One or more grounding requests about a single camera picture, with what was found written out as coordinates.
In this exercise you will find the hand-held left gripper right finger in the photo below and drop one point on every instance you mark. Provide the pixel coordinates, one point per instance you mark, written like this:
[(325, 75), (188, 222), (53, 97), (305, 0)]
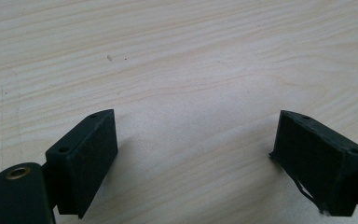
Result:
[(313, 161)]

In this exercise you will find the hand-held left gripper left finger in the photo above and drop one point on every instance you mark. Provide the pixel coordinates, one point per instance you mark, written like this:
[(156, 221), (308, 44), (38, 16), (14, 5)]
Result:
[(84, 161)]

